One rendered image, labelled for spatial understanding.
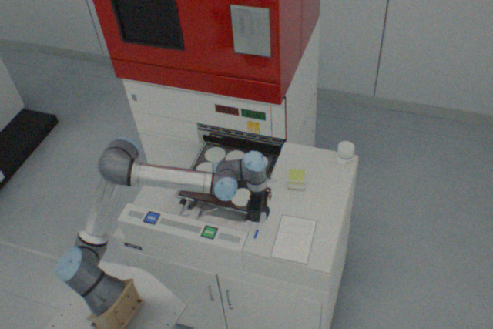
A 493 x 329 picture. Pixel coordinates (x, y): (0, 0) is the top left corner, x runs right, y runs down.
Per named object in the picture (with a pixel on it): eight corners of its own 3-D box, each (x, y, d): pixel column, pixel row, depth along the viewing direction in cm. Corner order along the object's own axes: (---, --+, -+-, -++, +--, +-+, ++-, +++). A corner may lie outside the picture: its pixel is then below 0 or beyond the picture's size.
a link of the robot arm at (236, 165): (209, 169, 176) (240, 166, 175) (212, 158, 186) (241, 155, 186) (212, 189, 178) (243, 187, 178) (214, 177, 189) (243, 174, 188)
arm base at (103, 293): (106, 313, 176) (85, 296, 174) (88, 317, 187) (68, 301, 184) (131, 279, 186) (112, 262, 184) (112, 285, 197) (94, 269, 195)
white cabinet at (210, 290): (192, 230, 321) (171, 139, 264) (344, 269, 294) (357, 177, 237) (148, 323, 278) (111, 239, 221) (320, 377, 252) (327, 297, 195)
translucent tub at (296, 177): (289, 177, 220) (289, 167, 215) (306, 179, 219) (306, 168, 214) (287, 190, 215) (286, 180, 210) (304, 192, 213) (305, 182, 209)
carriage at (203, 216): (177, 210, 225) (176, 206, 223) (254, 229, 215) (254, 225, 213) (169, 224, 220) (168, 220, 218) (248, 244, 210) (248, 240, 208)
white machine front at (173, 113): (140, 129, 270) (122, 69, 242) (286, 158, 248) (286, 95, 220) (137, 133, 268) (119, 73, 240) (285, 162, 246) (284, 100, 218)
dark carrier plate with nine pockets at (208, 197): (207, 142, 249) (207, 142, 248) (274, 156, 239) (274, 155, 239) (179, 195, 226) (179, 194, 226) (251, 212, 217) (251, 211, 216)
